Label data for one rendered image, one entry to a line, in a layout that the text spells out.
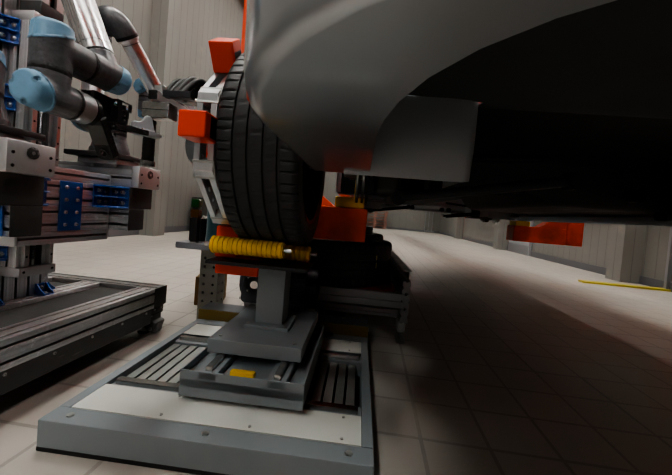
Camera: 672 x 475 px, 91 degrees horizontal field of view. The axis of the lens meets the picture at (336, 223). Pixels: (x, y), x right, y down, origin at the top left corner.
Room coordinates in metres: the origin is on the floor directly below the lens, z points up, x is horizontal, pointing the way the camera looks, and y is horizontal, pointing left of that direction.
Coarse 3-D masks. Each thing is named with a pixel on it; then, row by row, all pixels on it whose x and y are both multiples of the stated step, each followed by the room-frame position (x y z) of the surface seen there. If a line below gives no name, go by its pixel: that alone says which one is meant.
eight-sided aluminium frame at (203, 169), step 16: (208, 80) 1.01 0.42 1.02; (224, 80) 1.01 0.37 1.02; (208, 96) 0.95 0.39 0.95; (208, 112) 0.99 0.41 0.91; (208, 144) 0.95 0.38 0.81; (192, 160) 0.95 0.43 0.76; (208, 160) 0.95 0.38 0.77; (208, 176) 0.96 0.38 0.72; (208, 192) 1.02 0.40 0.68; (208, 208) 1.06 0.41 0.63
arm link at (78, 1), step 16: (64, 0) 0.83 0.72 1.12; (80, 0) 0.84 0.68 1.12; (80, 16) 0.83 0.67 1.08; (96, 16) 0.85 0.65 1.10; (80, 32) 0.82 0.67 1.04; (96, 32) 0.83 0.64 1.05; (96, 48) 0.82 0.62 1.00; (112, 64) 0.83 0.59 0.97; (96, 80) 0.81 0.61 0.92; (112, 80) 0.84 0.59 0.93; (128, 80) 0.88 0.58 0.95
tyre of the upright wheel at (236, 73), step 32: (224, 96) 0.90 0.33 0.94; (224, 128) 0.89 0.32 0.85; (256, 128) 0.88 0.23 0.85; (224, 160) 0.90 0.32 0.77; (256, 160) 0.89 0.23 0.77; (288, 160) 0.88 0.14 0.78; (224, 192) 0.93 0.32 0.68; (256, 192) 0.92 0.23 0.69; (288, 192) 0.91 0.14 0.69; (256, 224) 1.01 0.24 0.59; (288, 224) 0.99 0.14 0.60
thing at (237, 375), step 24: (312, 336) 1.31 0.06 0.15; (192, 360) 0.98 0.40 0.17; (216, 360) 0.97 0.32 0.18; (240, 360) 1.05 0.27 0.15; (264, 360) 1.07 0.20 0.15; (312, 360) 1.05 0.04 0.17; (192, 384) 0.92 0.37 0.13; (216, 384) 0.92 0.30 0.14; (240, 384) 0.91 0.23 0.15; (264, 384) 0.91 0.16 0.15; (288, 384) 0.90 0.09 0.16; (288, 408) 0.90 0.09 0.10
